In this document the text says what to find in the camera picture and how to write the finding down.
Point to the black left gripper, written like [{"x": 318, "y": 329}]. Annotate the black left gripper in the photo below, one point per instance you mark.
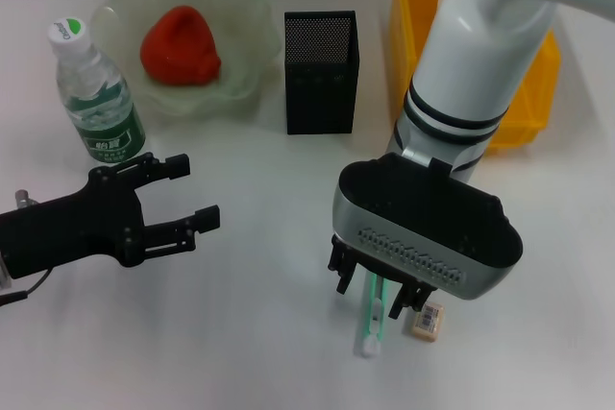
[{"x": 72, "y": 227}]

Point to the yellow plastic bin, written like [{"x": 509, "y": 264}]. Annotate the yellow plastic bin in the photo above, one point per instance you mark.
[{"x": 408, "y": 21}]

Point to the green utility knife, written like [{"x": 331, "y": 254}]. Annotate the green utility knife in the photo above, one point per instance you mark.
[{"x": 370, "y": 347}]

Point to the pale green glass fruit plate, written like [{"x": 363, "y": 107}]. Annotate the pale green glass fruit plate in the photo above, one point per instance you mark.
[{"x": 240, "y": 21}]

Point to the black mesh pen holder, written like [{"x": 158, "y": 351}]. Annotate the black mesh pen holder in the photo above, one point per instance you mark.
[{"x": 322, "y": 103}]

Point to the beige eraser with barcode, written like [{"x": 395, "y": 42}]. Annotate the beige eraser with barcode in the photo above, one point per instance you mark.
[{"x": 427, "y": 323}]

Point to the clear water bottle green label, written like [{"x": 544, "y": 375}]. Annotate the clear water bottle green label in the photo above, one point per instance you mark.
[{"x": 110, "y": 136}]

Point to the red-orange fruit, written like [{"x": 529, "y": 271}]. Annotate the red-orange fruit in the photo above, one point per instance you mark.
[{"x": 180, "y": 50}]

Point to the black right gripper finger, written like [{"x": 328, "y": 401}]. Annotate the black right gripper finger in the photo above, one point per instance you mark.
[
  {"x": 343, "y": 271},
  {"x": 408, "y": 299}
]

